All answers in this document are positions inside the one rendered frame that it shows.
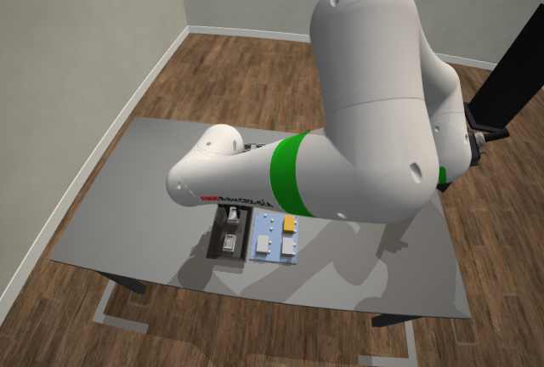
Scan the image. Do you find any yellow block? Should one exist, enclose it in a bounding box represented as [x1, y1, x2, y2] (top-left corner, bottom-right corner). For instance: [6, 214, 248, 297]
[283, 216, 295, 234]

